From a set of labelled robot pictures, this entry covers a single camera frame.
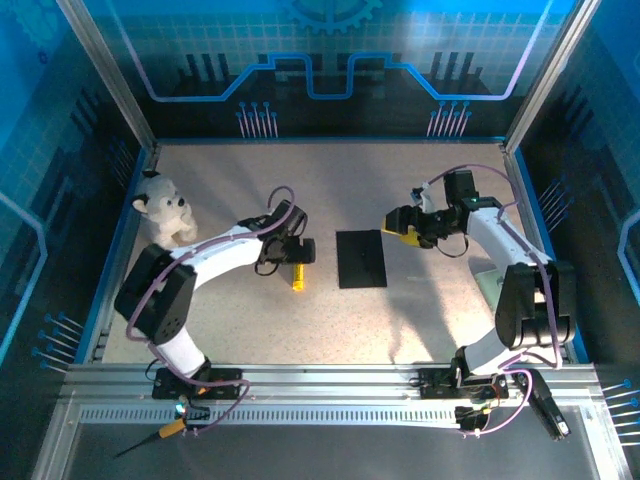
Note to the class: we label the yellow glue stick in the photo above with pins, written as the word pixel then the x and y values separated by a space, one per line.
pixel 298 280

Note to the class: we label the black envelope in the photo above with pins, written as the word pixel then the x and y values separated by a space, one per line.
pixel 361 260

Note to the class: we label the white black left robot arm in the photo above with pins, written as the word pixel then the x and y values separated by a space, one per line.
pixel 225 255

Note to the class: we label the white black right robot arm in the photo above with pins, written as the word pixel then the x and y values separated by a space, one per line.
pixel 500 240

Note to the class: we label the grey white plush dog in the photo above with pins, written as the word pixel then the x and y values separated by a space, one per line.
pixel 160 210

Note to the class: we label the black handheld device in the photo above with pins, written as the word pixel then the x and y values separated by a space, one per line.
pixel 547 407

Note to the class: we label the aluminium side rail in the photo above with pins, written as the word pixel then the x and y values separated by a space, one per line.
pixel 100 345
pixel 532 225

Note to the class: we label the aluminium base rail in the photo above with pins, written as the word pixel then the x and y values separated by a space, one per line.
pixel 325 382

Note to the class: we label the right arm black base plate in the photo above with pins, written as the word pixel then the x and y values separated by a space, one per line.
pixel 435 382

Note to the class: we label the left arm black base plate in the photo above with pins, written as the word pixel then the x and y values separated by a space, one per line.
pixel 165 385

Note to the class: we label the aluminium frame post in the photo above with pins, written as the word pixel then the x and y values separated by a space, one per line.
pixel 550 75
pixel 107 75

